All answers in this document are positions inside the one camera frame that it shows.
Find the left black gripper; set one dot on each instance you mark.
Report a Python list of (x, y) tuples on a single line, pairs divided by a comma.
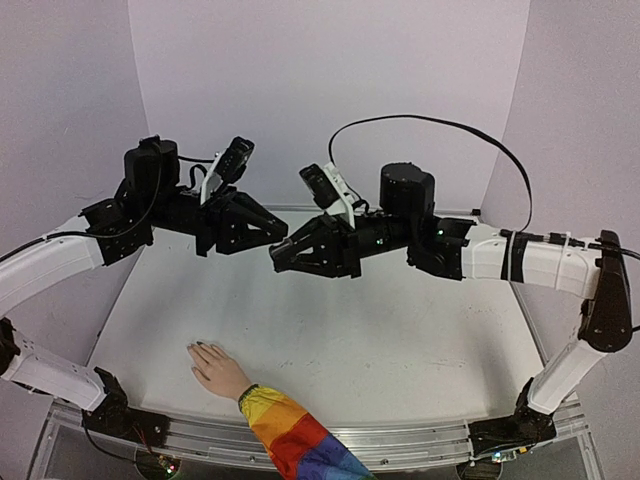
[(225, 220)]

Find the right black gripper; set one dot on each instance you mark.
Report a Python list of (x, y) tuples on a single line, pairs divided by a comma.
[(348, 248)]

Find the rainbow sleeve forearm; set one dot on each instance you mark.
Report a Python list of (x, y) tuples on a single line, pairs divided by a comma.
[(299, 446)]

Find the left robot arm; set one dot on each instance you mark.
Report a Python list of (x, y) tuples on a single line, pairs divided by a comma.
[(150, 197)]

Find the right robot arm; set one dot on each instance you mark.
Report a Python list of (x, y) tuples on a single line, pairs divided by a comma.
[(459, 249)]

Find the mannequin hand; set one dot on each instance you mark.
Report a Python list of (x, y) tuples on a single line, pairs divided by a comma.
[(217, 372)]

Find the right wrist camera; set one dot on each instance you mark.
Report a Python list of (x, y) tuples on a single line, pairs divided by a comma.
[(330, 191)]

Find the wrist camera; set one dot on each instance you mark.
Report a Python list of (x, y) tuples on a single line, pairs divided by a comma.
[(227, 168), (330, 191)]

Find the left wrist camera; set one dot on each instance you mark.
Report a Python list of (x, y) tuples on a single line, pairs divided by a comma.
[(227, 168)]

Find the aluminium front rail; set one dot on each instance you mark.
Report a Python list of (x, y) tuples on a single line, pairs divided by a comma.
[(396, 447)]

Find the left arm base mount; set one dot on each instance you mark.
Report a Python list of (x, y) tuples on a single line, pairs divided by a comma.
[(113, 416)]

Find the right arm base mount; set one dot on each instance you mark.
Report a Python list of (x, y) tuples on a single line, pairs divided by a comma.
[(524, 428)]

